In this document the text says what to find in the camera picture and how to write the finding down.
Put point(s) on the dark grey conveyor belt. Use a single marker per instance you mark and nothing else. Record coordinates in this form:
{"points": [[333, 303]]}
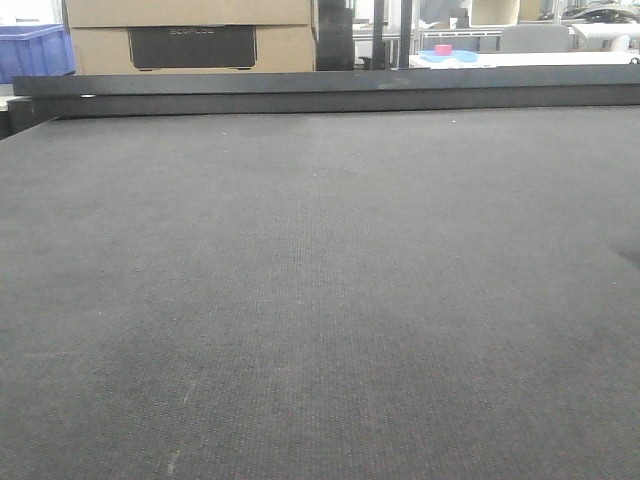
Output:
{"points": [[438, 295]]}

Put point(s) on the pink tape roll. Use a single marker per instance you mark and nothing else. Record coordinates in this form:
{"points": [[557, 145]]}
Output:
{"points": [[443, 50]]}

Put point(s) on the black vertical post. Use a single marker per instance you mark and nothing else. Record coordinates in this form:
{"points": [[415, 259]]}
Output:
{"points": [[378, 60]]}

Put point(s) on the black conveyor side rail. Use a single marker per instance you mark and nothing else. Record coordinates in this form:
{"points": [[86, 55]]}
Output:
{"points": [[87, 96]]}

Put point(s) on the brown cardboard box with print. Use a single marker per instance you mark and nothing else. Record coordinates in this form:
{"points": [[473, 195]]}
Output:
{"points": [[114, 37]]}

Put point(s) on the blue plastic crate far left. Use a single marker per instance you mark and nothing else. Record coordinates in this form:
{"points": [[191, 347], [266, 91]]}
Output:
{"points": [[35, 50]]}

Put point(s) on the white background table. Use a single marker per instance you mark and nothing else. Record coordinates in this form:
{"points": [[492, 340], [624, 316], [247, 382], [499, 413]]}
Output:
{"points": [[496, 60]]}

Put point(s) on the black pillar block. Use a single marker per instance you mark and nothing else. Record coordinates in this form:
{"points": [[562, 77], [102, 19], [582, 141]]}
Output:
{"points": [[335, 45]]}

